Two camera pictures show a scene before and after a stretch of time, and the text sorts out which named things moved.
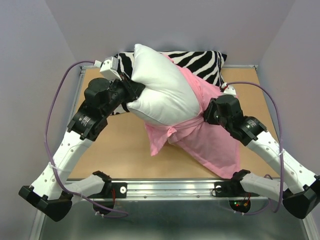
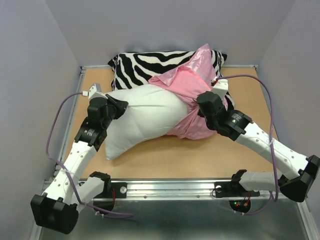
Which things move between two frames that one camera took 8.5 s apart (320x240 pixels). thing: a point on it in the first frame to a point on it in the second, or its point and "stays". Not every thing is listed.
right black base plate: (231, 189) stays
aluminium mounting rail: (174, 189) stays
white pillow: (170, 96) to (151, 113)
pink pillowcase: (208, 142) to (190, 79)
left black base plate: (120, 189) stays
